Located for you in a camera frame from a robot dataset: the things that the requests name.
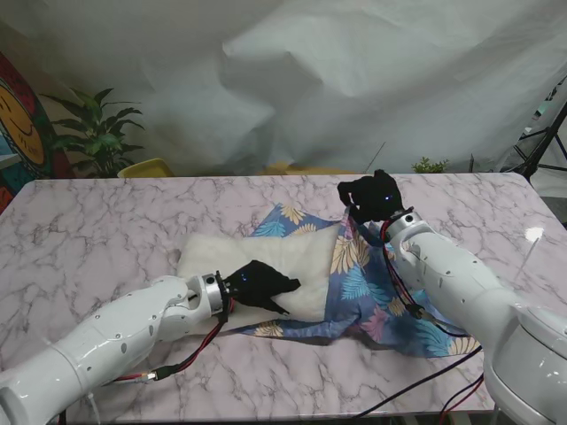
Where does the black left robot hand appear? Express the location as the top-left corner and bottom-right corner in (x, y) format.
(223, 259), (302, 318)

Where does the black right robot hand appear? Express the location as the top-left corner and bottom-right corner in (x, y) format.
(337, 169), (407, 226)

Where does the white pillow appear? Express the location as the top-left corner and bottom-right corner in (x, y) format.
(175, 225), (340, 336)

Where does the blue leaf print pillowcase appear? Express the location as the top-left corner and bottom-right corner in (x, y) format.
(237, 202), (482, 360)

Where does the thin brown stick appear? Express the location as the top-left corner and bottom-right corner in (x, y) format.
(363, 142), (385, 174)

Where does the small green plant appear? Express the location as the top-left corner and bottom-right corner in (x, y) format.
(410, 156), (451, 174)

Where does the white backdrop sheet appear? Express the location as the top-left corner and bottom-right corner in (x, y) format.
(0, 0), (567, 176)

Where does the yellow plastic chair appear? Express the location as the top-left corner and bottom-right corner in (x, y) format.
(117, 158), (176, 179)

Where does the black tripod stand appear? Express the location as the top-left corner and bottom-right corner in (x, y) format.
(500, 74), (567, 185)

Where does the large green potted plant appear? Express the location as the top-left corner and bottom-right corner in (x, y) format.
(39, 87), (146, 179)

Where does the colourful smiley face board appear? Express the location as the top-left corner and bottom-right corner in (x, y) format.
(0, 51), (74, 213)

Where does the red black left arm cable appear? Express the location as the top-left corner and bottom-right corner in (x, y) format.
(105, 300), (234, 386)

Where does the red black arm cable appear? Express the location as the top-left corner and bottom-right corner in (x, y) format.
(105, 300), (234, 386)
(353, 220), (486, 425)

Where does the red black right arm cable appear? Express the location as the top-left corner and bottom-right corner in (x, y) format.
(353, 220), (486, 425)

